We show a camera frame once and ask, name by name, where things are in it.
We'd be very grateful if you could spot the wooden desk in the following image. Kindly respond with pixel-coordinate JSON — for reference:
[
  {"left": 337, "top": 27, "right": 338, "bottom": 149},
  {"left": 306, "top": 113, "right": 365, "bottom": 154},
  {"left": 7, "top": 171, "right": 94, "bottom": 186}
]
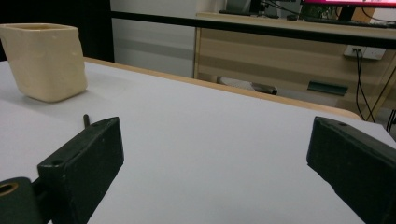
[{"left": 192, "top": 11, "right": 396, "bottom": 122}]

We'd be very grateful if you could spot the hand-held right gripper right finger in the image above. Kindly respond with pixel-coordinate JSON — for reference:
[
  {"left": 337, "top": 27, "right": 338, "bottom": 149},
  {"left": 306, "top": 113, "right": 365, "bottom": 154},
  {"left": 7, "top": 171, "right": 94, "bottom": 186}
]
[{"left": 305, "top": 116, "right": 396, "bottom": 224}]

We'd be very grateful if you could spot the black power cable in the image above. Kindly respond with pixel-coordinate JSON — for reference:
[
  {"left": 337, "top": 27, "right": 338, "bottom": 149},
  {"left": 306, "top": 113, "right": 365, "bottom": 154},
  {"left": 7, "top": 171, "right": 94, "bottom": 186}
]
[
  {"left": 354, "top": 48, "right": 366, "bottom": 121},
  {"left": 358, "top": 49, "right": 377, "bottom": 123}
]

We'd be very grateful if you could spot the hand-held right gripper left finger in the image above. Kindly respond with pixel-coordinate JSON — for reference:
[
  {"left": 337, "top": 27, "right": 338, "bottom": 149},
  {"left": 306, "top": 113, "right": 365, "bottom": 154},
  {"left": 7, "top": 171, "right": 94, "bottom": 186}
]
[{"left": 36, "top": 116, "right": 125, "bottom": 224}]

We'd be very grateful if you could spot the black cable bundle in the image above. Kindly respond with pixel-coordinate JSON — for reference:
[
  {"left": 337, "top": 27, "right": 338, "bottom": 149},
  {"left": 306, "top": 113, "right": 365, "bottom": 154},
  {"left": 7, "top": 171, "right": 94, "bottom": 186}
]
[{"left": 385, "top": 108, "right": 396, "bottom": 133}]

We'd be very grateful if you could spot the computer monitor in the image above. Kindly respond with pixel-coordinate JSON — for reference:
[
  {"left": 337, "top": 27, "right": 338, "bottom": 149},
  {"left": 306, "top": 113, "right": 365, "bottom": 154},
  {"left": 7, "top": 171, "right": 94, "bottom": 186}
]
[{"left": 300, "top": 0, "right": 396, "bottom": 9}]

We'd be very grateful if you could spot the dark green flat bracket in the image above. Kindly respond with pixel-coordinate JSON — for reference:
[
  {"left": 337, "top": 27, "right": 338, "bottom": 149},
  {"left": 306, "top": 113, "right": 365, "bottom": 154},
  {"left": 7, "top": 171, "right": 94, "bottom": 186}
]
[{"left": 307, "top": 80, "right": 349, "bottom": 97}]

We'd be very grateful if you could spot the black curtain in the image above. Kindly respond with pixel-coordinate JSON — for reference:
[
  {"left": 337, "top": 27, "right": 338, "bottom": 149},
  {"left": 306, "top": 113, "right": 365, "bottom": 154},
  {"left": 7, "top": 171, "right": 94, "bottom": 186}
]
[{"left": 0, "top": 0, "right": 115, "bottom": 63}]

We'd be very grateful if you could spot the cream ceramic pen holder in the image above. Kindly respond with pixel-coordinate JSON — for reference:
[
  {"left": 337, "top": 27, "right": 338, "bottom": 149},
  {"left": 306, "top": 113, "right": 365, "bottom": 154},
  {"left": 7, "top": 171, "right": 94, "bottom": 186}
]
[{"left": 0, "top": 22, "right": 89, "bottom": 104}]

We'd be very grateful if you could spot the black horizontal rail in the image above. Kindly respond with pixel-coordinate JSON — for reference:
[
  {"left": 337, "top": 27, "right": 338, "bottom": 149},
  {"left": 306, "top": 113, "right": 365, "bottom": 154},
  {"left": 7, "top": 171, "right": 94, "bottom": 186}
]
[{"left": 110, "top": 10, "right": 396, "bottom": 50}]

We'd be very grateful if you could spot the grey chair base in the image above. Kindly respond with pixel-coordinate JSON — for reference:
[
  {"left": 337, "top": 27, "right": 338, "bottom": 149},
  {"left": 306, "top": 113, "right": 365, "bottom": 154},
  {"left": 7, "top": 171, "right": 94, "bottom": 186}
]
[{"left": 217, "top": 76, "right": 278, "bottom": 96}]

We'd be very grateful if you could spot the black keyboard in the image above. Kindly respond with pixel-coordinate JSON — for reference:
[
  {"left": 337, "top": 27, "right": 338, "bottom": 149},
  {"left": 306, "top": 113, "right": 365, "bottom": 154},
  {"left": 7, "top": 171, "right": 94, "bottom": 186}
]
[{"left": 303, "top": 16, "right": 396, "bottom": 30}]

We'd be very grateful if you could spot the white power strip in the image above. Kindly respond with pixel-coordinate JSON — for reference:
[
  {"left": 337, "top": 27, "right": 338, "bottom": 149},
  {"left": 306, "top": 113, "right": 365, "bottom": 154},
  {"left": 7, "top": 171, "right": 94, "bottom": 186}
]
[{"left": 343, "top": 45, "right": 388, "bottom": 61}]

